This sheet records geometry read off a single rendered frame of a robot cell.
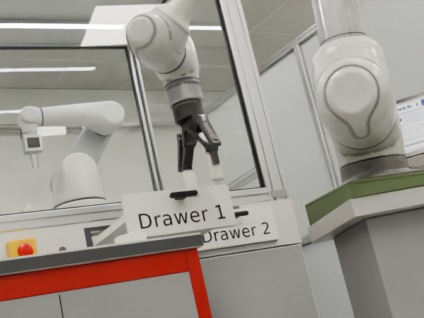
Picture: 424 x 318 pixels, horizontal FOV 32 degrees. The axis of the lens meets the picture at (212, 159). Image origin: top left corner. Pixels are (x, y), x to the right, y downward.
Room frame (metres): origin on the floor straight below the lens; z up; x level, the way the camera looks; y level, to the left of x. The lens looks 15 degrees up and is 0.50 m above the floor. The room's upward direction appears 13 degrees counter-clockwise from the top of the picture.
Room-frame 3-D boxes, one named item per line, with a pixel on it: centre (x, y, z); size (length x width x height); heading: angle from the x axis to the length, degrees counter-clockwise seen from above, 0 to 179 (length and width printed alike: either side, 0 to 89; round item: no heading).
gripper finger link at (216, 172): (1.70, 0.00, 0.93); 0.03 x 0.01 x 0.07; 119
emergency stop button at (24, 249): (1.90, 0.52, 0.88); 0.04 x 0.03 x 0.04; 119
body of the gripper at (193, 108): (1.76, 0.03, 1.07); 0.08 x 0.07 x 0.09; 29
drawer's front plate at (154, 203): (1.83, 0.11, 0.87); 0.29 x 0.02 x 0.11; 119
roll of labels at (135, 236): (1.62, 0.21, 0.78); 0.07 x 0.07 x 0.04
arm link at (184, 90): (1.76, 0.03, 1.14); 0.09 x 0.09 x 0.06
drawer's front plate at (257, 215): (2.25, -0.02, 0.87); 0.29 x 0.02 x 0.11; 119
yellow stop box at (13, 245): (1.92, 0.54, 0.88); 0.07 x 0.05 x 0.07; 119
